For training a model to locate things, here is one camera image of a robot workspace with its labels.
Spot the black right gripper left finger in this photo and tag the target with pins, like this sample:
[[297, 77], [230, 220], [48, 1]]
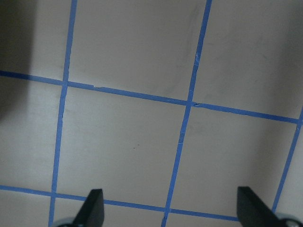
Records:
[[91, 214]]

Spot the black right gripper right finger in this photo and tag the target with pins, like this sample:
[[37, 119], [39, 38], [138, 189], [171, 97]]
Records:
[[253, 212]]

